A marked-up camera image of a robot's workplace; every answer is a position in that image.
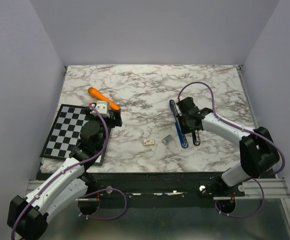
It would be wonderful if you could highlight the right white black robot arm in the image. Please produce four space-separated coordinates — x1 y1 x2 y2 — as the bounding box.
176 97 280 196

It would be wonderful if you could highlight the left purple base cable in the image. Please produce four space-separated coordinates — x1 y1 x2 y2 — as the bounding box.
77 187 128 221

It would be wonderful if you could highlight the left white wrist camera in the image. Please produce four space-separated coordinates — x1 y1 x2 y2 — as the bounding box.
91 100 110 118

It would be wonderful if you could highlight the black stapler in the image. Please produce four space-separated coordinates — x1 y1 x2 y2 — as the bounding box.
191 130 201 146

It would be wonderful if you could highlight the staple tray with staples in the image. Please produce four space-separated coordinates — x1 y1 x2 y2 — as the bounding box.
162 134 173 145

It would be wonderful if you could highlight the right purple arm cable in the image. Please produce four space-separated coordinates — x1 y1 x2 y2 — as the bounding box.
177 81 286 176

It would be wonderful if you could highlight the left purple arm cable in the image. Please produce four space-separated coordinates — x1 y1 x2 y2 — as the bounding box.
11 104 110 240

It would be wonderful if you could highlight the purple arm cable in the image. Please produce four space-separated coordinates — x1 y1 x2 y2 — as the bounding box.
11 104 110 240
177 81 286 176

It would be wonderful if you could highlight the white staple box sleeve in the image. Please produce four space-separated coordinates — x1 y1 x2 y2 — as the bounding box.
143 138 155 146

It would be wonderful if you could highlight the aluminium frame rail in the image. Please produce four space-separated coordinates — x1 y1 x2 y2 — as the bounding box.
26 178 290 201

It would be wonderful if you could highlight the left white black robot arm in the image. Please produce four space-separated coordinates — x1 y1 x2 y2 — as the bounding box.
7 101 122 240

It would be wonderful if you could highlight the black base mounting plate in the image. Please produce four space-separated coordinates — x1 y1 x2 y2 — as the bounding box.
77 172 245 214

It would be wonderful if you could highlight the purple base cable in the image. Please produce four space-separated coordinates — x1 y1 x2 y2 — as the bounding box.
214 177 266 218
77 187 128 221

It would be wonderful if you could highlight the blue stapler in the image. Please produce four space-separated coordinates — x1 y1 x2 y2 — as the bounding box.
169 99 189 149

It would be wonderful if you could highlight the orange plastic cylinder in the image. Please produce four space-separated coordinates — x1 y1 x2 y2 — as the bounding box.
87 87 120 110

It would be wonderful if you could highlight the black white checkerboard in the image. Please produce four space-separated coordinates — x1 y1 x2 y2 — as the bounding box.
40 104 114 166

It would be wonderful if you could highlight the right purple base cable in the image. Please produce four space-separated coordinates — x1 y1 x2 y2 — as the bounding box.
214 177 266 218

